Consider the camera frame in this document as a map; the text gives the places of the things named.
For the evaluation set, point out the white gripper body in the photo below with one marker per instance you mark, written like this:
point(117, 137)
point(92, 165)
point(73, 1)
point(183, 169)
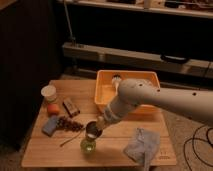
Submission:
point(101, 123)

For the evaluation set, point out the metal cup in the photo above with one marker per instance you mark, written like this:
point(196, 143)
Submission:
point(92, 131)

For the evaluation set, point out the green plastic cup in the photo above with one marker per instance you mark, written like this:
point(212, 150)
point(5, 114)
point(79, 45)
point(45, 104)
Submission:
point(87, 146)

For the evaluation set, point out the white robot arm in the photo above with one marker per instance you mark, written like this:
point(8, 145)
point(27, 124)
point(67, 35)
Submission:
point(132, 93)

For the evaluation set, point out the yellow plastic bin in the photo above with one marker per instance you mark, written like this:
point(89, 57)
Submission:
point(105, 90)

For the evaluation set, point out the brown rectangular box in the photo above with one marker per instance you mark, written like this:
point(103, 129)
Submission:
point(70, 107)

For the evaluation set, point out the thin wooden stick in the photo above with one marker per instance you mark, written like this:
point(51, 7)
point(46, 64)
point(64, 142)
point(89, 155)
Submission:
point(69, 140)

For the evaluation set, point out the bunch of dried grapes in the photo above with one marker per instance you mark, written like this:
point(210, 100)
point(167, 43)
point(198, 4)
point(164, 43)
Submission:
point(66, 124)

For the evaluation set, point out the white dish brush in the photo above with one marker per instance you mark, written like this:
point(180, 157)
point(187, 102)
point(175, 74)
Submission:
point(116, 80)

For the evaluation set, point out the grey cloth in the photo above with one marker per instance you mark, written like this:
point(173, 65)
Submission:
point(142, 147)

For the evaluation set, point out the orange fruit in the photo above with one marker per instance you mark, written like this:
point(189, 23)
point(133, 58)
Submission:
point(53, 109)

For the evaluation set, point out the blue sponge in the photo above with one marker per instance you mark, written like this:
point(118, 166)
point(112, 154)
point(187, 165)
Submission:
point(50, 126)

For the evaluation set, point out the white paper cup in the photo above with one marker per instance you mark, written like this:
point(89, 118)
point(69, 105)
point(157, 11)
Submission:
point(49, 93)

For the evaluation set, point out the grey metal shelf rail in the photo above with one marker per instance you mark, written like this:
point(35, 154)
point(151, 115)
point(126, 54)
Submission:
point(137, 59)

